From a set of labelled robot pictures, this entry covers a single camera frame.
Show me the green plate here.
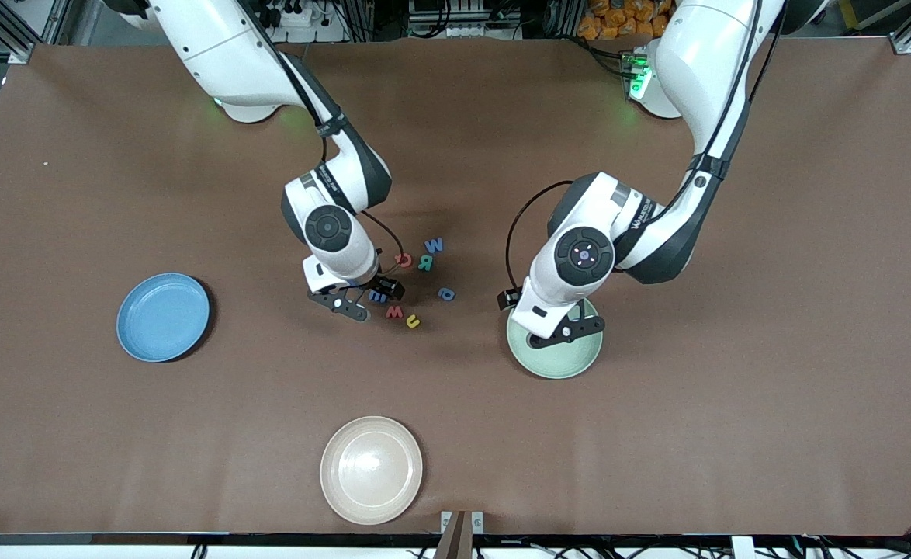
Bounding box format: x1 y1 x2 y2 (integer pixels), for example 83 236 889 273
506 299 604 380

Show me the beige plate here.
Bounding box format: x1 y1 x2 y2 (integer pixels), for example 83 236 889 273
320 416 424 526

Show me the brown table mat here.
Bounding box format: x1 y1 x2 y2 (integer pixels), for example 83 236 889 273
0 35 911 536

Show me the blue plate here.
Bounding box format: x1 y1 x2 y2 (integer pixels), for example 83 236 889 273
116 273 212 363

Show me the white power strip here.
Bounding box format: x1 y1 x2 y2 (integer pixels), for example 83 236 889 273
269 0 348 43

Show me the orange fruit bag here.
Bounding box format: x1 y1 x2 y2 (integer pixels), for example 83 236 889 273
577 0 670 41

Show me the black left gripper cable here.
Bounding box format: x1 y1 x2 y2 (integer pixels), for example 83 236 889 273
504 181 580 293

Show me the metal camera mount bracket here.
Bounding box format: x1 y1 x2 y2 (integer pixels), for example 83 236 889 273
434 510 484 559

